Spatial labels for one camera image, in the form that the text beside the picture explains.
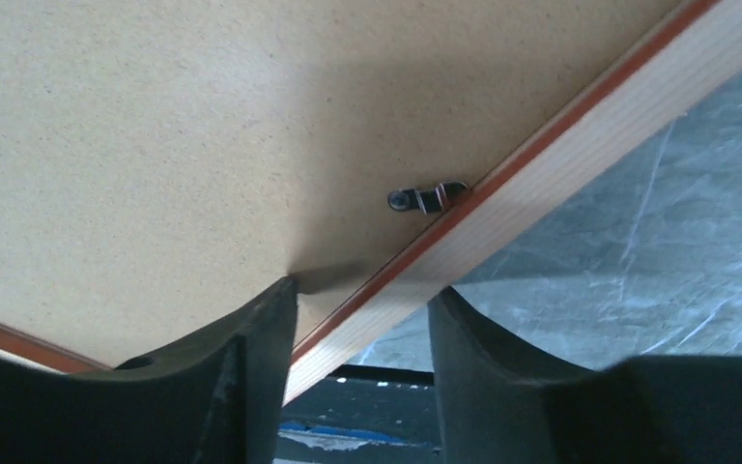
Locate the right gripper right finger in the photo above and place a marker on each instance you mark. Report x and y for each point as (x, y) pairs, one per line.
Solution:
(503, 400)

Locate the brown backing board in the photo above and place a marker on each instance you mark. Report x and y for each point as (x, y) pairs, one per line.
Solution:
(217, 141)

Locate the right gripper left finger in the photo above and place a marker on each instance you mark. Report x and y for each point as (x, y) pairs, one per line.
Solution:
(212, 396)

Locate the wooden picture frame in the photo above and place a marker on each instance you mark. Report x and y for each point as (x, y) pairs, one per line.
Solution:
(537, 179)

